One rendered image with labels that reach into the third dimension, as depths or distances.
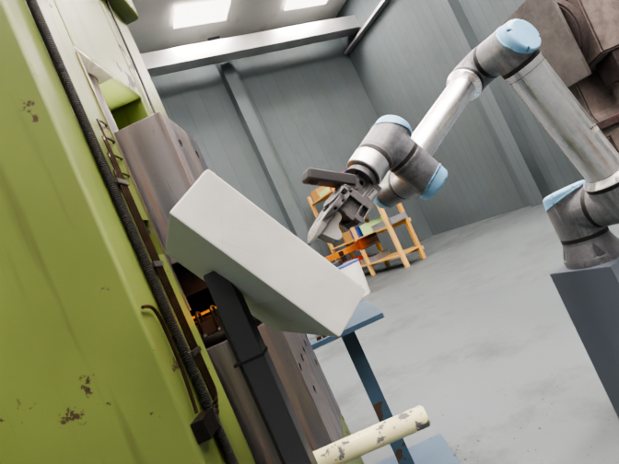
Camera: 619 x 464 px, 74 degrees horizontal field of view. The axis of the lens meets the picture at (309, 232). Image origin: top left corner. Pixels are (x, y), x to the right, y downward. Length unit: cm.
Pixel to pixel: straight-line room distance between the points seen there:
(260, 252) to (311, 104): 1069
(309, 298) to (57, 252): 60
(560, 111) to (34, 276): 143
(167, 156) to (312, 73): 1059
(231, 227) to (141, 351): 46
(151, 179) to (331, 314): 77
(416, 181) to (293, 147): 949
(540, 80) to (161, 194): 113
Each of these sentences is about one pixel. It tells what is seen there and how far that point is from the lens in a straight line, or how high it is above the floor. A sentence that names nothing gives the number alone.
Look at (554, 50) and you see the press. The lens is 663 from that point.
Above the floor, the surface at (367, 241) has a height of 98.
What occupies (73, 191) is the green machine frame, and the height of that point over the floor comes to 136.
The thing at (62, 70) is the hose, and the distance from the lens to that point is 116.
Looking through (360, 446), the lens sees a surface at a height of 63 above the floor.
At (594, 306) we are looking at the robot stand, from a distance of 172.
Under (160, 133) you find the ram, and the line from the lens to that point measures 122.
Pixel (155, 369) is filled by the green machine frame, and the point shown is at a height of 95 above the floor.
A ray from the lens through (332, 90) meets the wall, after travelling 1166.
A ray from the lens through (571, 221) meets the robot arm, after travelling 166.
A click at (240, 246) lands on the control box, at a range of 54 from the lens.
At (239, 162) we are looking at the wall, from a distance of 991.
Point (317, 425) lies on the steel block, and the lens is 121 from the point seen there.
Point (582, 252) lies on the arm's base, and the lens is 168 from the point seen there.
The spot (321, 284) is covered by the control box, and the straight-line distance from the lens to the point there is 57.
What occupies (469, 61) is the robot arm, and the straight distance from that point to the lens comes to 148.
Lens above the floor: 105
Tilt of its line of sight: 2 degrees up
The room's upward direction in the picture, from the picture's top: 24 degrees counter-clockwise
